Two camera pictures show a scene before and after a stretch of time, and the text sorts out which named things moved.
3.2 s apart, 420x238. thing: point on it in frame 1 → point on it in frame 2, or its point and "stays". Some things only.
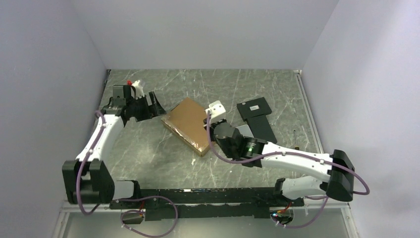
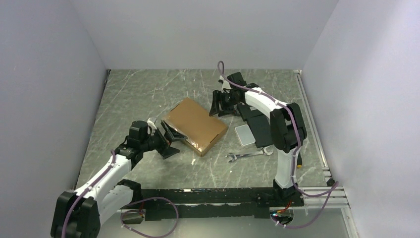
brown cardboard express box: [185, 122] stays
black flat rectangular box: [261, 129] stays
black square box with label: [255, 107] stays
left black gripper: [148, 113] → [165, 152]
